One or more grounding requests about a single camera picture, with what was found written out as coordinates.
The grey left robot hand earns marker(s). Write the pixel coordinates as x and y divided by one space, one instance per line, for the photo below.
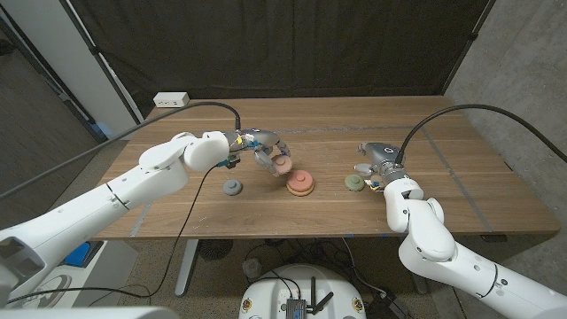
261 139

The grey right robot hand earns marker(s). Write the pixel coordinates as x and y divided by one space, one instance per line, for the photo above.
383 155

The dusty pink hanoi disc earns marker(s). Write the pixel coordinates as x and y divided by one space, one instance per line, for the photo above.
283 165

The green hanoi disc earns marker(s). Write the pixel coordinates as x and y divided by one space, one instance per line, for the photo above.
354 183

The coral red hanoi disc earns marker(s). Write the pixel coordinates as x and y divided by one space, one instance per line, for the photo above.
294 181

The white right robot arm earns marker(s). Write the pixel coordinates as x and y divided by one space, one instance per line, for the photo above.
429 239

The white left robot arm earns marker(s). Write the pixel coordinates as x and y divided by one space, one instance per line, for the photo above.
133 190

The grey hanoi disc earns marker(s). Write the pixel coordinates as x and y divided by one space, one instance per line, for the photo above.
232 187

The large orange hanoi disc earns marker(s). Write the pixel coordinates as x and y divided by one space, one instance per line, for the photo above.
300 194

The black backdrop curtain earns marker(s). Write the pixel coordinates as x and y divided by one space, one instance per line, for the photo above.
283 44

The white power outlet box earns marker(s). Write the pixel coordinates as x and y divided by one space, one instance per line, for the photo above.
171 99

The black floor fan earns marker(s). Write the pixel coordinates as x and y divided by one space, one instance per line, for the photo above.
215 249

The grey floor cylinder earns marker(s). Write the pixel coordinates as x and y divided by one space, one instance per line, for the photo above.
252 268

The dark table leg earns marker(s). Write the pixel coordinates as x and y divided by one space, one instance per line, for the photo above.
421 285

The light grey table leg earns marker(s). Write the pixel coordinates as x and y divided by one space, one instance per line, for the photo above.
186 266

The white robot torso base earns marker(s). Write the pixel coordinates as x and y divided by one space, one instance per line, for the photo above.
270 288

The black backdrop stand pole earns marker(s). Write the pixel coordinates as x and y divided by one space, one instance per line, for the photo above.
95 50
474 35

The black floor power strip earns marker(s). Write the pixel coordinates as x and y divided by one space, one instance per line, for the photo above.
385 308

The black antenna radio module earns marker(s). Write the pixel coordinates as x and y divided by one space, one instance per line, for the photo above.
296 308

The white pedal board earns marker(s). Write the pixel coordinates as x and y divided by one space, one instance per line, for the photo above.
115 270

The blue foot pad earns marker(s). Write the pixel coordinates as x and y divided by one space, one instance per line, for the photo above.
77 254

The white grey sneaker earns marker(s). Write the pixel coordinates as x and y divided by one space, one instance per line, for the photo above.
51 288

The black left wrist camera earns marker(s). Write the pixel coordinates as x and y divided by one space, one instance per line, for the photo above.
228 163

